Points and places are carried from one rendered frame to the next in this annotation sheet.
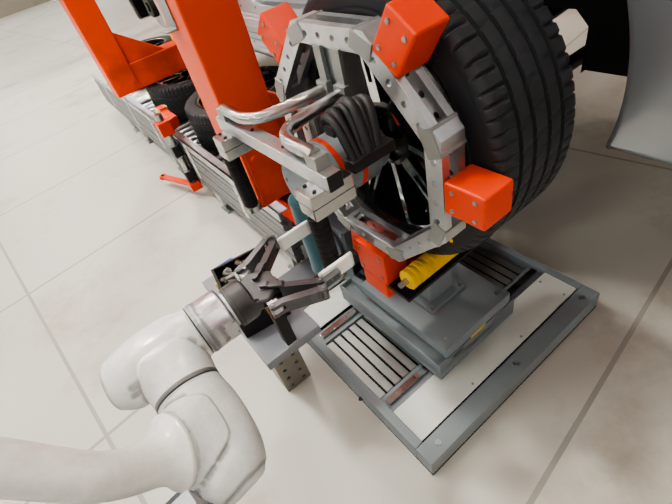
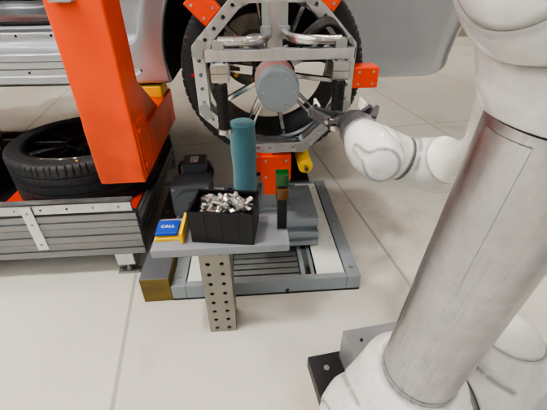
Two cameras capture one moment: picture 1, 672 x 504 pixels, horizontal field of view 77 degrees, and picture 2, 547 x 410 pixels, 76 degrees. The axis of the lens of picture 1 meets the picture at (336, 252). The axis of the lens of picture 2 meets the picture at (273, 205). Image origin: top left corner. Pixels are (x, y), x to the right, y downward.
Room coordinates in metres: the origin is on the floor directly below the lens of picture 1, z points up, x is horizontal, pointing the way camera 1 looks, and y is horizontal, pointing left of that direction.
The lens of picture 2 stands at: (0.37, 1.05, 1.15)
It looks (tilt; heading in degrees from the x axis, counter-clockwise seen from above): 33 degrees down; 293
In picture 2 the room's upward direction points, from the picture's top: 1 degrees counter-clockwise
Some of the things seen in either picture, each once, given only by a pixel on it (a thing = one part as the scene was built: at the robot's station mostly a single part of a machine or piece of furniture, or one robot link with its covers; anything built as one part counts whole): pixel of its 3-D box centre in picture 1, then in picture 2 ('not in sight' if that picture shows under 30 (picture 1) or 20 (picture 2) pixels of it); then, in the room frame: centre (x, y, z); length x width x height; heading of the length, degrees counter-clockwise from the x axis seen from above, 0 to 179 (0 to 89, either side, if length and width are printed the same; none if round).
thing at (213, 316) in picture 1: (215, 319); (359, 133); (0.48, 0.22, 0.83); 0.09 x 0.06 x 0.09; 27
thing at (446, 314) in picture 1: (428, 268); (272, 185); (0.92, -0.27, 0.32); 0.40 x 0.30 x 0.28; 27
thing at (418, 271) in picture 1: (439, 255); (301, 153); (0.78, -0.26, 0.51); 0.29 x 0.06 x 0.06; 117
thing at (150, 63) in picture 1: (161, 45); not in sight; (3.21, 0.73, 0.69); 0.52 x 0.17 x 0.35; 117
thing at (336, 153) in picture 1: (336, 163); (276, 83); (0.82, -0.06, 0.85); 0.21 x 0.14 x 0.14; 117
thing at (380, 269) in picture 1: (393, 254); (274, 167); (0.86, -0.15, 0.48); 0.16 x 0.12 x 0.17; 117
